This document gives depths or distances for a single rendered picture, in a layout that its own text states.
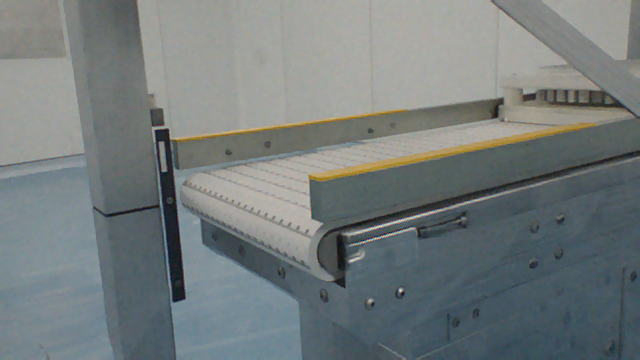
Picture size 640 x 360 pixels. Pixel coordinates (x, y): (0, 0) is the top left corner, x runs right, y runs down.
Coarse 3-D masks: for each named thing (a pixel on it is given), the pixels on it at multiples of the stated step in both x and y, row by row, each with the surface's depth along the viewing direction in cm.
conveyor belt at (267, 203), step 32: (480, 128) 86; (512, 128) 84; (544, 128) 83; (288, 160) 69; (320, 160) 68; (352, 160) 67; (192, 192) 61; (224, 192) 57; (256, 192) 54; (288, 192) 53; (448, 192) 51; (224, 224) 56; (256, 224) 50; (288, 224) 46; (320, 224) 44; (288, 256) 46
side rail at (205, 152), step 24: (528, 96) 96; (360, 120) 77; (384, 120) 79; (408, 120) 82; (432, 120) 85; (456, 120) 87; (480, 120) 91; (192, 144) 64; (216, 144) 66; (240, 144) 68; (264, 144) 69; (288, 144) 71; (312, 144) 73; (336, 144) 75
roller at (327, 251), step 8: (328, 232) 44; (336, 232) 44; (320, 240) 44; (328, 240) 44; (336, 240) 44; (320, 248) 44; (328, 248) 44; (336, 248) 44; (320, 256) 44; (328, 256) 44; (336, 256) 44; (320, 264) 44; (328, 264) 44; (336, 264) 44
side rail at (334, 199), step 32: (608, 128) 61; (448, 160) 48; (480, 160) 50; (512, 160) 53; (544, 160) 56; (576, 160) 59; (320, 192) 41; (352, 192) 43; (384, 192) 45; (416, 192) 47
